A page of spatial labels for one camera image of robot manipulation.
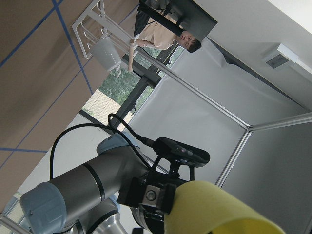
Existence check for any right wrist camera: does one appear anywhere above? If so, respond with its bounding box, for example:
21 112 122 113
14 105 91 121
152 137 210 168

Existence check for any yellow plastic cup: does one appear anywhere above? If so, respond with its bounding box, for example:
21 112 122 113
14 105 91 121
164 181 284 234

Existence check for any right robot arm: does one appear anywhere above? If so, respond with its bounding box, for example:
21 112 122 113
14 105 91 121
20 132 189 234

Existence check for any white wire cup rack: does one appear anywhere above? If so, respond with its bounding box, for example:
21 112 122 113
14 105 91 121
72 0 138 76

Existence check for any seated person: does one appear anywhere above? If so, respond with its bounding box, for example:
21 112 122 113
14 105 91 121
134 11 202 53

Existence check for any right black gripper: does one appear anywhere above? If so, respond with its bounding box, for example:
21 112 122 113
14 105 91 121
117 170 187 234

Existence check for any black monitor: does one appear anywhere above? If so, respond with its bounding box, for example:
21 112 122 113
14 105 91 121
138 0 217 41

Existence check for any white plastic cup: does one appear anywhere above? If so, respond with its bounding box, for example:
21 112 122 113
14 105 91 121
90 37 121 71

